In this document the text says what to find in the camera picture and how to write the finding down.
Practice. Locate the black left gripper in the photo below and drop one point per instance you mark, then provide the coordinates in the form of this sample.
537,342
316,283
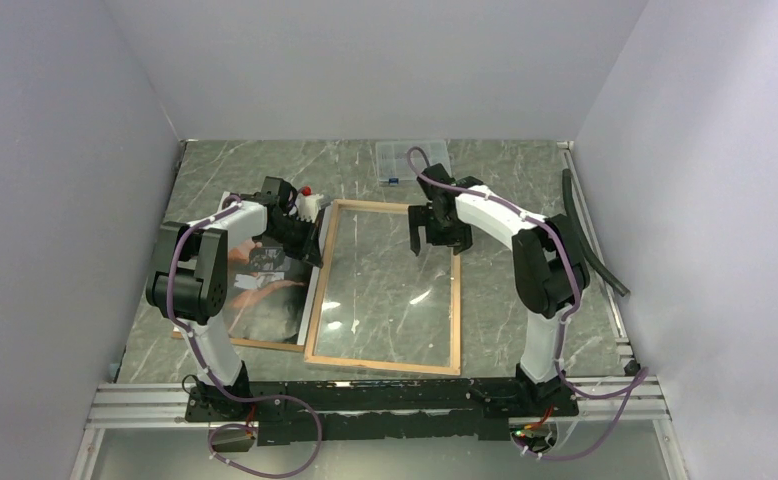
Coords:
309,250

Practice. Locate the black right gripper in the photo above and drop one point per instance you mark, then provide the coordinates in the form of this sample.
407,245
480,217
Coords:
448,239

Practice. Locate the printed photo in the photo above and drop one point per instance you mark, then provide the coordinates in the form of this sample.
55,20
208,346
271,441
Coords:
190,281

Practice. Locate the brown backing board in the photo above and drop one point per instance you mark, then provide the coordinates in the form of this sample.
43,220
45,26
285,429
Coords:
263,344

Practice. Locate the clear plastic sheet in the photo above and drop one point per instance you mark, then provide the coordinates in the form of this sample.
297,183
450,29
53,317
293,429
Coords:
382,298

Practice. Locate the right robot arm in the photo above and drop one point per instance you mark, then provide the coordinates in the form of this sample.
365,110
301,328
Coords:
548,278

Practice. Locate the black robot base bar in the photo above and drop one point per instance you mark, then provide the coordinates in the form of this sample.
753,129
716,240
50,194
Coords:
301,411

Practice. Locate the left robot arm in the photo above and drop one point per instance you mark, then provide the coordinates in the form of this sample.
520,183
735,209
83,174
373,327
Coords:
217,361

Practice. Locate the clear plastic organizer box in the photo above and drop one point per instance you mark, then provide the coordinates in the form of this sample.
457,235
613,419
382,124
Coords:
390,160

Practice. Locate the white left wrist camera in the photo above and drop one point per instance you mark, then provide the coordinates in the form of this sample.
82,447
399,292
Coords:
309,204

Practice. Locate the aluminium table edge rail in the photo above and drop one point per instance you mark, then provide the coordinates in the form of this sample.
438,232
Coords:
577,210

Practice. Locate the aluminium front rail frame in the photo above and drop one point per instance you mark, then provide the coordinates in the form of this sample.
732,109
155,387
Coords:
163,406

